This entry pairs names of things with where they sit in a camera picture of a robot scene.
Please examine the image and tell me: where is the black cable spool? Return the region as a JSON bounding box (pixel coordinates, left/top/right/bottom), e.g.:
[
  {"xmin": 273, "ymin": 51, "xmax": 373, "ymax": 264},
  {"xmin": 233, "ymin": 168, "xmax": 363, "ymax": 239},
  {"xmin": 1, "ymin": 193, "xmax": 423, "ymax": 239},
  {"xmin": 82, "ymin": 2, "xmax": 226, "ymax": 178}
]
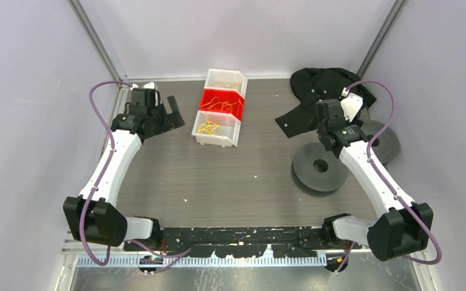
[
  {"xmin": 291, "ymin": 142, "xmax": 349, "ymax": 197},
  {"xmin": 361, "ymin": 120, "xmax": 400, "ymax": 167}
]

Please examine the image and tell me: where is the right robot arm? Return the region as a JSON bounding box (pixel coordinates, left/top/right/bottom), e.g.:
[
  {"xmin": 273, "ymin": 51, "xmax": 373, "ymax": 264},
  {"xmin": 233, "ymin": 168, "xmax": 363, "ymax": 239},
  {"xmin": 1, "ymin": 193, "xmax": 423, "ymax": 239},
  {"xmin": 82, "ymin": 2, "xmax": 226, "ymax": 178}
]
[{"xmin": 310, "ymin": 99, "xmax": 439, "ymax": 261}]

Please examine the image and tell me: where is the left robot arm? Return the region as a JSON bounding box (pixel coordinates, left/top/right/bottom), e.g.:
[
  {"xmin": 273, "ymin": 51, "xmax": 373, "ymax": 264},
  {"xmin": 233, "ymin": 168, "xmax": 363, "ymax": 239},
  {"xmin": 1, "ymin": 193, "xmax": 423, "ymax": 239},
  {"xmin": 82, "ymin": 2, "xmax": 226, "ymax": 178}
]
[{"xmin": 62, "ymin": 88, "xmax": 185, "ymax": 251}]

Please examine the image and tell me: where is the black cloth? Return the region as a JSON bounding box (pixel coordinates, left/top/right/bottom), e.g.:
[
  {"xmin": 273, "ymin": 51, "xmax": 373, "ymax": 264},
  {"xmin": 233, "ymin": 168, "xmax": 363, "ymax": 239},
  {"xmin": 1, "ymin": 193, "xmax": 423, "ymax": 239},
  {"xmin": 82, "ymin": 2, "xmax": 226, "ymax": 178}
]
[{"xmin": 275, "ymin": 67, "xmax": 360, "ymax": 138}]

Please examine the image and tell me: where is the white plastic bin near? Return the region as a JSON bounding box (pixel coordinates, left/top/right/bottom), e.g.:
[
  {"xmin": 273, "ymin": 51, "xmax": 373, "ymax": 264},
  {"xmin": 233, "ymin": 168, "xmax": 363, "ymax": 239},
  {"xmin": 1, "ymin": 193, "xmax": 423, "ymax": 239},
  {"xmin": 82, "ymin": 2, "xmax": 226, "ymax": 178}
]
[{"xmin": 192, "ymin": 110, "xmax": 241, "ymax": 148}]

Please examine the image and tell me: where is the white plastic bin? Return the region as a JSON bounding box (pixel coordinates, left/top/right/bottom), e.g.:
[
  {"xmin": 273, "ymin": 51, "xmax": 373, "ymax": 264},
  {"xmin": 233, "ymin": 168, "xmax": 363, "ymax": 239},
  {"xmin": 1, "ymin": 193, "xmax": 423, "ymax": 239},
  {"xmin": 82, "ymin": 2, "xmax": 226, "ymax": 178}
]
[
  {"xmin": 192, "ymin": 110, "xmax": 241, "ymax": 148},
  {"xmin": 204, "ymin": 69, "xmax": 248, "ymax": 98}
]

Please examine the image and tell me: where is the white plastic bin far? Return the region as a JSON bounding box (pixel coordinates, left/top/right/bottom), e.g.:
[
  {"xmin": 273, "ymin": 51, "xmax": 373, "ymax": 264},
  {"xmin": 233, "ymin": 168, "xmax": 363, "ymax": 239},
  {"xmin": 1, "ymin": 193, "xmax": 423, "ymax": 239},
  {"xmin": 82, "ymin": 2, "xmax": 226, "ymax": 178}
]
[{"xmin": 204, "ymin": 69, "xmax": 248, "ymax": 98}]

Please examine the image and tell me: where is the red plastic bin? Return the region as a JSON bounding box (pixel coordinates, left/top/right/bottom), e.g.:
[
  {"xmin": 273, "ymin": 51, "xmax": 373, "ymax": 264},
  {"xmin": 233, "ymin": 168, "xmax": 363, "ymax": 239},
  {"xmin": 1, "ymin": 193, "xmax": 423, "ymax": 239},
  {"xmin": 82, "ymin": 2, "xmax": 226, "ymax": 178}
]
[{"xmin": 198, "ymin": 89, "xmax": 245, "ymax": 121}]

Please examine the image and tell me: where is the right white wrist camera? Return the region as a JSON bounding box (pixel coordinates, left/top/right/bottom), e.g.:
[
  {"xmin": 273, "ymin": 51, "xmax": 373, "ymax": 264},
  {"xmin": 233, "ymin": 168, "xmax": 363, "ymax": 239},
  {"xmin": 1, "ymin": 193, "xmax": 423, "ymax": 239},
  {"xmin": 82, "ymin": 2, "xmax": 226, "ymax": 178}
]
[{"xmin": 340, "ymin": 88, "xmax": 363, "ymax": 122}]

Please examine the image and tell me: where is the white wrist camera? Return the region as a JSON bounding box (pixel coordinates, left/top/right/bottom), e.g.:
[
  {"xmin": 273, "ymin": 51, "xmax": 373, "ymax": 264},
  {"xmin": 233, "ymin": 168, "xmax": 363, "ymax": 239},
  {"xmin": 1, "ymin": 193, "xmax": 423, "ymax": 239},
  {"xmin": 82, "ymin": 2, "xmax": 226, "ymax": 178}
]
[
  {"xmin": 130, "ymin": 82, "xmax": 158, "ymax": 90},
  {"xmin": 340, "ymin": 88, "xmax": 363, "ymax": 122}
]

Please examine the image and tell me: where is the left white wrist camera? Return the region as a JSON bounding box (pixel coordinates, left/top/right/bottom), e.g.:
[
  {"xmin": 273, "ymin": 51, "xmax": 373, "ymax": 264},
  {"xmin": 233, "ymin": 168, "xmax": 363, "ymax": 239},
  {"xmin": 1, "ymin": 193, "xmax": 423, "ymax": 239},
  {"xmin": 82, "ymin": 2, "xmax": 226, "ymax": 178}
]
[{"xmin": 130, "ymin": 82, "xmax": 158, "ymax": 90}]

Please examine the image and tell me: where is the yellow cable in red bin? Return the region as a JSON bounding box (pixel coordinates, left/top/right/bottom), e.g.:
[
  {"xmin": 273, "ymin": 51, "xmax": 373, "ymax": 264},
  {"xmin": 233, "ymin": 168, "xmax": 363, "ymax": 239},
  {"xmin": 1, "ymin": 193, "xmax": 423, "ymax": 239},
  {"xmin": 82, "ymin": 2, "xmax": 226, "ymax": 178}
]
[{"xmin": 201, "ymin": 96, "xmax": 243, "ymax": 115}]

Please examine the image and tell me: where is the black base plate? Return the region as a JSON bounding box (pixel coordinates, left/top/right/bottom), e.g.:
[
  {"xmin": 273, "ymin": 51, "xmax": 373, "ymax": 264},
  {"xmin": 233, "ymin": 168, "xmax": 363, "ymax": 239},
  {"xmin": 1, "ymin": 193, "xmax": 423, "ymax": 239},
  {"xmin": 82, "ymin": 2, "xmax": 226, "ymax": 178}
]
[{"xmin": 138, "ymin": 226, "xmax": 350, "ymax": 258}]

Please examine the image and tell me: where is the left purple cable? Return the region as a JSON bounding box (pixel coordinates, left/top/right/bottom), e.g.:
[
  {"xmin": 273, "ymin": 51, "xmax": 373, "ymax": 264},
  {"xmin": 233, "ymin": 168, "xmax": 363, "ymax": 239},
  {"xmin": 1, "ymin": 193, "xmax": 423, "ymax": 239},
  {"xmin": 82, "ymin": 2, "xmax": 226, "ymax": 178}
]
[{"xmin": 79, "ymin": 81, "xmax": 194, "ymax": 275}]

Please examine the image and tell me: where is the slotted cable duct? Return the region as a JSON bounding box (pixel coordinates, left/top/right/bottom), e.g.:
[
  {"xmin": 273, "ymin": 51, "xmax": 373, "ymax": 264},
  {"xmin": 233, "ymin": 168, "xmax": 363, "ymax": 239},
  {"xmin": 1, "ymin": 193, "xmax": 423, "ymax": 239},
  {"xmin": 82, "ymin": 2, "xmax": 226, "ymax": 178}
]
[{"xmin": 75, "ymin": 255, "xmax": 328, "ymax": 269}]

